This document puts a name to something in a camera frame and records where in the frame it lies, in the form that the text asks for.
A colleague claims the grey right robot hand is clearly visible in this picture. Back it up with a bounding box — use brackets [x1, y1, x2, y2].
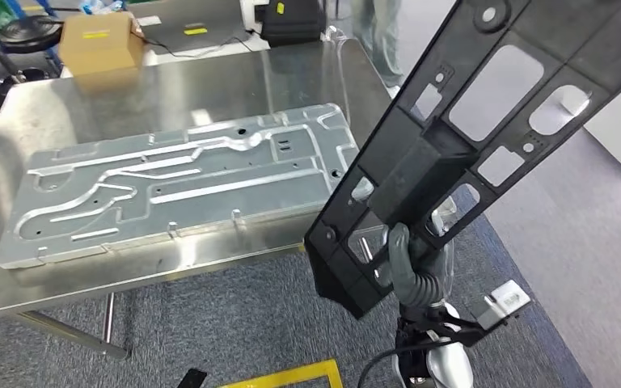
[377, 195, 458, 310]

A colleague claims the black plastic plate bracket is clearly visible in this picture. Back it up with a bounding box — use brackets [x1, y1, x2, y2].
[303, 0, 621, 321]

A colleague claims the black flat robot part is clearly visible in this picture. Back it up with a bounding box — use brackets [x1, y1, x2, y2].
[176, 368, 208, 388]

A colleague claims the steel workbench table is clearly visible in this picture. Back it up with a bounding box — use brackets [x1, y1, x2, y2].
[0, 37, 397, 361]

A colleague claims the person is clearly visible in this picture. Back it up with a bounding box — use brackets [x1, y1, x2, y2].
[350, 0, 405, 90]

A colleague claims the grooved aluminium plate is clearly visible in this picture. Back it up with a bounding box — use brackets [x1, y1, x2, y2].
[0, 103, 376, 271]

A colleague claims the black carrying case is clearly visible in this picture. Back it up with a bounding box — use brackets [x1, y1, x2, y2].
[259, 0, 327, 49]

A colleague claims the white desk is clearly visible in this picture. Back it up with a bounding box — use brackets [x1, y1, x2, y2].
[61, 32, 274, 78]

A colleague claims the grey laptop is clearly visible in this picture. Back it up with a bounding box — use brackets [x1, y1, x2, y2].
[128, 0, 268, 55]

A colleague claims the brown cardboard box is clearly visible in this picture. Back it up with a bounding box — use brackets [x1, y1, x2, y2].
[57, 11, 146, 77]

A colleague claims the black chrome stool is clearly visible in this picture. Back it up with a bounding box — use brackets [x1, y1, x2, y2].
[0, 15, 66, 99]

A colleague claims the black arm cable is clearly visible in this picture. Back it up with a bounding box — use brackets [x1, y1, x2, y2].
[357, 342, 451, 388]

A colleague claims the black laptop cable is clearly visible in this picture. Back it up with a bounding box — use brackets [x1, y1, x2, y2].
[143, 32, 259, 60]

